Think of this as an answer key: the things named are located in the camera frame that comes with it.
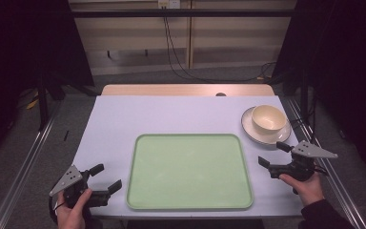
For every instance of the white plate with dark rim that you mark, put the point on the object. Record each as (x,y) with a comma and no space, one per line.
(257,135)

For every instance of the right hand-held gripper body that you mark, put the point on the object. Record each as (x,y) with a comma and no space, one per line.
(301,159)

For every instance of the black metal stand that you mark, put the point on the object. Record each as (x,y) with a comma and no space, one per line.
(42,101)

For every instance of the light green tray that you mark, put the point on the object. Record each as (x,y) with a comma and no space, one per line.
(189,171)

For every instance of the person's left hand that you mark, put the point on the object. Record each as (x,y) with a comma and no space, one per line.
(72,213)

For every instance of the cream bowl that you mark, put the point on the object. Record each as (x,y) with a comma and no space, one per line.
(268,119)

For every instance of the white wall outlet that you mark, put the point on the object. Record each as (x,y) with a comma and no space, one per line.
(169,3)

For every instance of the aluminium floor rail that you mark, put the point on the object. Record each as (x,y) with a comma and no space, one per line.
(19,178)
(336,184)

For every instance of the white table mat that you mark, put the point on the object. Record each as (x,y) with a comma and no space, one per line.
(171,115)

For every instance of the person's right hand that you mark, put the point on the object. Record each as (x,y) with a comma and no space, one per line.
(305,189)

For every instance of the small black floor object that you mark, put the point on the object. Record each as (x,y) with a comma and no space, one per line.
(66,135)

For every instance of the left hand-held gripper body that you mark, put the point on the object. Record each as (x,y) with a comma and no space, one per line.
(71,180)

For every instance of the black horizontal bar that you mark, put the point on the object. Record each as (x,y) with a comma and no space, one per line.
(184,13)

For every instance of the dark curtain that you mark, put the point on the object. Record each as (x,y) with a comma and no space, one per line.
(346,63)
(22,44)

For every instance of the wooden table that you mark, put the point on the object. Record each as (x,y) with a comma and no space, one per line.
(171,89)

